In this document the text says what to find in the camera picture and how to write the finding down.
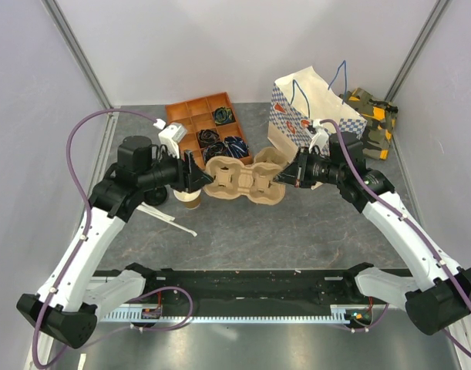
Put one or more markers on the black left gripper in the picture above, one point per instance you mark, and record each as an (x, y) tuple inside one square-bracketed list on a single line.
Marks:
[(190, 176)]

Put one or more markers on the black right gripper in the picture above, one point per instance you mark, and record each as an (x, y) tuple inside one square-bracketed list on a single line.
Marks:
[(297, 172)]

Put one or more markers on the cardboard cup carrier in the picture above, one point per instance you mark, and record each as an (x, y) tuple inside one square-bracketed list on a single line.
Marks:
[(271, 154), (233, 179)]

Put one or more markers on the black plastic cup lid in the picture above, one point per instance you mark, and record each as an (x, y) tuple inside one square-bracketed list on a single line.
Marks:
[(156, 197)]

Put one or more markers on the checkered paper takeout bag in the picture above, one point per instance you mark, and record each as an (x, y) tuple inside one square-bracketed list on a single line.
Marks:
[(299, 98)]

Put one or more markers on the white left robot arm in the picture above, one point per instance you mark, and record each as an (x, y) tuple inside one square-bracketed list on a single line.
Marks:
[(64, 308)]

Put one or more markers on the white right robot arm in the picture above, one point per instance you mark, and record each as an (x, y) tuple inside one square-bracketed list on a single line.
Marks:
[(438, 291)]

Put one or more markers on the paper cup near tray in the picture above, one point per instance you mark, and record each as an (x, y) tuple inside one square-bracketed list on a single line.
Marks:
[(189, 200)]

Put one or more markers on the black patterned rolled sock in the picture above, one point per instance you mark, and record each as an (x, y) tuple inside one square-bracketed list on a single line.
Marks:
[(216, 149)]

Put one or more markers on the dark rolled sock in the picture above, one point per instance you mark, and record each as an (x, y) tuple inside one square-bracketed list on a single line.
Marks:
[(207, 137)]

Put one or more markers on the orange compartment tray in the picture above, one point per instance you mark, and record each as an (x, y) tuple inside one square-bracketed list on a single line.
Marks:
[(196, 115)]

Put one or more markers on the blue striped rolled sock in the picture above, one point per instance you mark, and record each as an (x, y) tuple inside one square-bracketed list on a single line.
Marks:
[(236, 147)]

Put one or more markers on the wrapped straw middle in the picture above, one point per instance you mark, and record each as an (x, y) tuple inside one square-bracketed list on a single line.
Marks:
[(152, 211)]

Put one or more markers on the green blue rolled sock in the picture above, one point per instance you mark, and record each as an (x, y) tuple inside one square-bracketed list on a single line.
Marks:
[(223, 115)]

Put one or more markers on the camouflage cloth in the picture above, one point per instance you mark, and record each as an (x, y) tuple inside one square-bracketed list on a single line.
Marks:
[(381, 118)]

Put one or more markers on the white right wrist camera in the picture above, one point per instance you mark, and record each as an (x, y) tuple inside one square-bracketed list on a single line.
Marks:
[(319, 137)]

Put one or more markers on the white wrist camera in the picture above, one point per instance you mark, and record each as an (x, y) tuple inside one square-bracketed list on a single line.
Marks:
[(319, 137), (171, 136)]

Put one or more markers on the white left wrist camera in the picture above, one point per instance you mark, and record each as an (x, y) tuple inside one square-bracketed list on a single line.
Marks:
[(171, 136)]

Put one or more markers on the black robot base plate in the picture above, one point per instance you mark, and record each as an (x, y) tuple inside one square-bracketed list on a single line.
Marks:
[(252, 293)]

